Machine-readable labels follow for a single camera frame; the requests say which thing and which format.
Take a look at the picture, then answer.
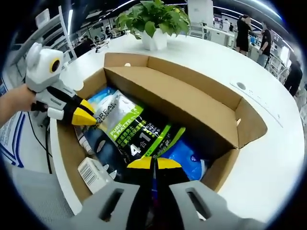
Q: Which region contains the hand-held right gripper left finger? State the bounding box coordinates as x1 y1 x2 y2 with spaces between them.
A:
81 157 154 230

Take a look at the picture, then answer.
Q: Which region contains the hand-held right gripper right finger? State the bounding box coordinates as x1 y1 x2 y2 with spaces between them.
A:
154 157 233 230

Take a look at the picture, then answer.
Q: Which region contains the small white carton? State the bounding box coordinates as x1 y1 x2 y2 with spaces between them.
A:
77 157 114 195

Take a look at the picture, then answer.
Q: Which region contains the blue wipes packet white label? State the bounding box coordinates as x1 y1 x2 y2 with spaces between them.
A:
160 140 207 181

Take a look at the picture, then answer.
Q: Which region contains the green black soft packet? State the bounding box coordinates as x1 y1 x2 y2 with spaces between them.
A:
83 88 187 185

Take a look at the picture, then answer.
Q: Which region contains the brown cardboard shoe box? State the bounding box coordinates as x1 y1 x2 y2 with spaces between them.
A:
55 52 268 207

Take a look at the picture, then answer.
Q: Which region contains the person's left hand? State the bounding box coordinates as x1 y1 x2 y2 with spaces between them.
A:
13 84 39 113

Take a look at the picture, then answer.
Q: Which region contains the blue white notice board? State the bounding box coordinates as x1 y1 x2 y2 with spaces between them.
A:
0 111 26 166

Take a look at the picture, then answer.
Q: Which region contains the grey office chair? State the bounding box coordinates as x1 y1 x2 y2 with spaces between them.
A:
11 167 83 230

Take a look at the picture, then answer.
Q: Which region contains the green plant in white pot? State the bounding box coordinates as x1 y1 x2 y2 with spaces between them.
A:
115 0 192 51

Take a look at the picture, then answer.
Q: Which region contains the black cable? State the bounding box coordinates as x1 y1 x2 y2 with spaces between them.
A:
25 112 54 175

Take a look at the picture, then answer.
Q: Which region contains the white table cable cover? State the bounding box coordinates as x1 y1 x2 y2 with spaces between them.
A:
229 81 284 128

